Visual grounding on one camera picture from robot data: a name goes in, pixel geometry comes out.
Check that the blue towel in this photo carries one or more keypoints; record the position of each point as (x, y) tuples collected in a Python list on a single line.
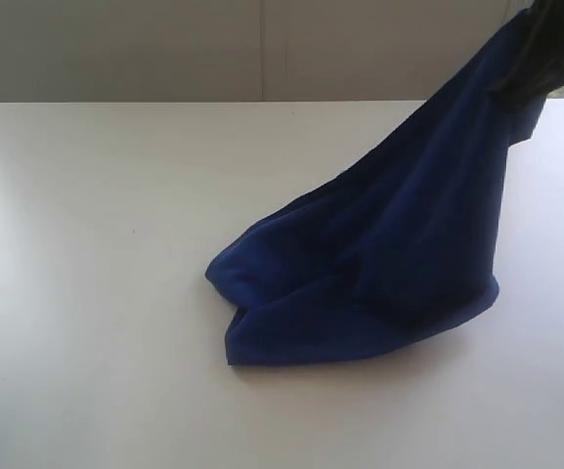
[(397, 248)]

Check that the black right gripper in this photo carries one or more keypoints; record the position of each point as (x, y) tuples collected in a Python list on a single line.
[(539, 66)]

